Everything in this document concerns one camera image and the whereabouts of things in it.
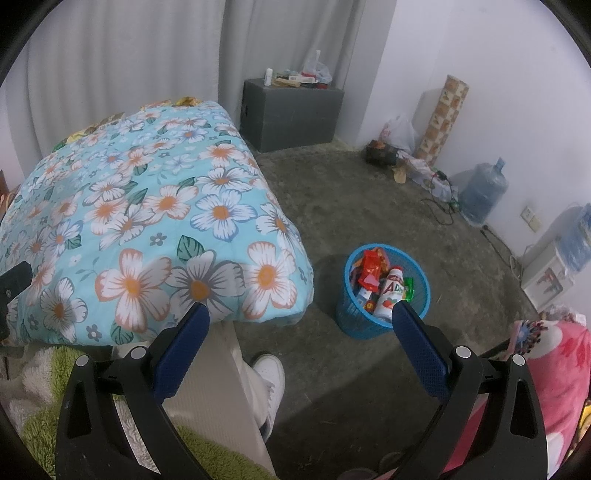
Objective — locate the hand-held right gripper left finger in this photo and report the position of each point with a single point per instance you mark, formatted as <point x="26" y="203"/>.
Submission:
<point x="180" y="353"/>

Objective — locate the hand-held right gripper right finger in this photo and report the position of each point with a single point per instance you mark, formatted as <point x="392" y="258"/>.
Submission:
<point x="422" y="355"/>

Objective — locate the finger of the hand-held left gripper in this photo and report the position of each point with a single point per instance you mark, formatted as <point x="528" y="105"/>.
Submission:
<point x="14" y="284"/>

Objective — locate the blue plastic waste basket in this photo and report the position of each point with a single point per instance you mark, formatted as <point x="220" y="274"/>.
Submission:
<point x="360" y="318"/>

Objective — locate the beige trouser leg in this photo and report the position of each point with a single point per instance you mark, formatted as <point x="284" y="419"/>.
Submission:
<point x="217" y="392"/>

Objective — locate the white red-print bottle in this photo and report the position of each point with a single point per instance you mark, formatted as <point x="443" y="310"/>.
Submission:
<point x="390" y="295"/>

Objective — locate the white shoe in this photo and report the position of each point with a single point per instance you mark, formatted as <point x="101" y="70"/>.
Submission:
<point x="270" y="374"/>

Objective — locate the red snack packet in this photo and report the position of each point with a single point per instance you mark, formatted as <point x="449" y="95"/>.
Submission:
<point x="371" y="267"/>

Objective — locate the green white fleece garment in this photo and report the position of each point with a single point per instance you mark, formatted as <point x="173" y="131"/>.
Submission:
<point x="37" y="415"/>

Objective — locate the floral blue blanket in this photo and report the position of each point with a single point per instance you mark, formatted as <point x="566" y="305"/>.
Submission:
<point x="152" y="217"/>

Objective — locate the pink flower blanket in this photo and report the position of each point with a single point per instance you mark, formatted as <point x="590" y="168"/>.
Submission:
<point x="563" y="369"/>

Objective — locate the white water dispenser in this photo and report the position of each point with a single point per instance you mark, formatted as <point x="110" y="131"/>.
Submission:
<point x="547" y="277"/>

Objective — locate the blue water jug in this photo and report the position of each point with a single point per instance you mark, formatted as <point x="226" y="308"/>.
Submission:
<point x="482" y="194"/>

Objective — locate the brown paper bag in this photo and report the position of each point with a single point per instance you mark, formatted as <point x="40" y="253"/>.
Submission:
<point x="400" y="174"/>

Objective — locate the water jug on dispenser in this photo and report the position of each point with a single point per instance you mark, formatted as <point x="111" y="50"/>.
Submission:
<point x="577" y="240"/>

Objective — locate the black bag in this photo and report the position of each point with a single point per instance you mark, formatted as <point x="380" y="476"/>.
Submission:
<point x="381" y="154"/>

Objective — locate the white plastic bag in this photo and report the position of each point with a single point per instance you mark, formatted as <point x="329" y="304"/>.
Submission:
<point x="400" y="134"/>

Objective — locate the patterned rolled mat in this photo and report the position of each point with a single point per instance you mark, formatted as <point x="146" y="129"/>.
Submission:
<point x="443" y="120"/>

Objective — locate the gold candy wrapper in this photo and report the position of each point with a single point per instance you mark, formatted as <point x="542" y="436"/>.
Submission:
<point x="189" y="100"/>

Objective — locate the grey cabinet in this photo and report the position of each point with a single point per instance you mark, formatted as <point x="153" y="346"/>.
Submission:
<point x="291" y="117"/>

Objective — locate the white curtain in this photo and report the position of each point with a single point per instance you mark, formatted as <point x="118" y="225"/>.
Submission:
<point x="138" y="50"/>

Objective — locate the small white bottle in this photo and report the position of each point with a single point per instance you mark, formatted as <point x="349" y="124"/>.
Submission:
<point x="268" y="77"/>

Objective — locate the clear plastic bag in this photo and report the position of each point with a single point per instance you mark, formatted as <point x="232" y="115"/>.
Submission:
<point x="318" y="69"/>

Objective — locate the wall socket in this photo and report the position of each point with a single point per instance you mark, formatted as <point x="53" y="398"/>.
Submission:
<point x="532" y="219"/>

